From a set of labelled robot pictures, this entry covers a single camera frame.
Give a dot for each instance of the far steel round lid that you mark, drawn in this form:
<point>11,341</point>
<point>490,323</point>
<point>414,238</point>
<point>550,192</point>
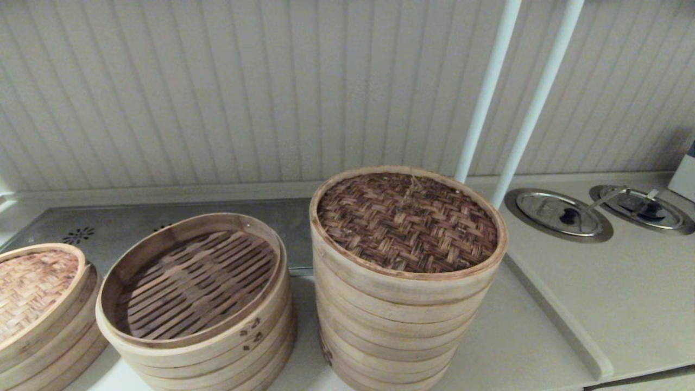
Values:
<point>689,224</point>

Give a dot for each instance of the steel round lid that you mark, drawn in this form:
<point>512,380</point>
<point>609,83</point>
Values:
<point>689,224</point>
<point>510,205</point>

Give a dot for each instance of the white container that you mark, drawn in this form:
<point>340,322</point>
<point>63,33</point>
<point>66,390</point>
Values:
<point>685,176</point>

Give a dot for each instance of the white metal pole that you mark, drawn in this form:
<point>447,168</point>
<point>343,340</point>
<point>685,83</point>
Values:
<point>535,103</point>
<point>486,92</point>

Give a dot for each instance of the near steel round lid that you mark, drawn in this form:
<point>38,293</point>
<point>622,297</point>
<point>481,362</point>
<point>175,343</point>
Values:
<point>510,205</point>

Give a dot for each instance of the steel pot lid black knob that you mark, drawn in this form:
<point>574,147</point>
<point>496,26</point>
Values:
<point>548,209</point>
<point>665,217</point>

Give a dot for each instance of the bamboo steamer stack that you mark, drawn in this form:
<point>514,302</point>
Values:
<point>70,358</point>
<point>391,347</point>
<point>217,353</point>

